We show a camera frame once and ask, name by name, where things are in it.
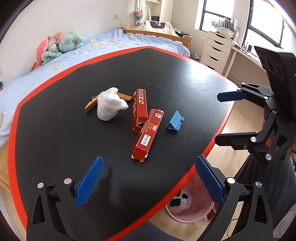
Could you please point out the black knitted sock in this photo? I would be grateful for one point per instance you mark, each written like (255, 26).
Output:
(183, 194)

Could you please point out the white sock ball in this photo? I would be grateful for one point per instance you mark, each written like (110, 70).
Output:
(109, 104)

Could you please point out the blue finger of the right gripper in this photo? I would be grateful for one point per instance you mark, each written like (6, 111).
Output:
(235, 140)
(231, 96)

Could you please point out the brown wooden piece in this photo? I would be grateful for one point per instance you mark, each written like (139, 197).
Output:
(124, 96)

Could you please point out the red carton with barcode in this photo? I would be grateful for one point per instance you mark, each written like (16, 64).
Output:
(145, 138)

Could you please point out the white wall shelf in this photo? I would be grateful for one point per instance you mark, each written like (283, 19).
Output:
(161, 10)

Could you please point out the red and black table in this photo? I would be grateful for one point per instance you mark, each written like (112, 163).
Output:
(53, 142)

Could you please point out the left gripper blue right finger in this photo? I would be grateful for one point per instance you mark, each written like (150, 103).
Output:
(212, 178)

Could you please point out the rainbow hanging bag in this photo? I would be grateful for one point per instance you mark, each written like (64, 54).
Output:
(138, 13)

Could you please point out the white shirt on hanger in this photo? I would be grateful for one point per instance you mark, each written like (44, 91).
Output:
(160, 27)

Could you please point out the wooden clothespin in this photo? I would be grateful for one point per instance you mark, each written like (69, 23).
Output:
(91, 104)

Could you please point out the pink waste basket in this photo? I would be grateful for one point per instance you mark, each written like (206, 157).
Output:
(198, 207)

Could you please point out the white drawer cabinet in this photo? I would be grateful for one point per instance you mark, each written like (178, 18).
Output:
(216, 51)

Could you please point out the red surprise carton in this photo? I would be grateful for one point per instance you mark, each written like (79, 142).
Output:
(139, 109)

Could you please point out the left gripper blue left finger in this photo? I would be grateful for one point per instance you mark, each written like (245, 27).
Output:
(84, 188)

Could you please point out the white desk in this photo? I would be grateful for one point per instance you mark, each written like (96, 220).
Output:
(241, 68)

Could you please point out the bed with blue sheet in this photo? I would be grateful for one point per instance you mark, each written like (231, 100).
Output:
(17, 89)

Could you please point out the striped green plush toy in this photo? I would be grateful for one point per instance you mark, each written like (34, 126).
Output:
(50, 54)

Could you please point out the pink plush toy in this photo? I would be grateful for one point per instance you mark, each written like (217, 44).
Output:
(42, 48)

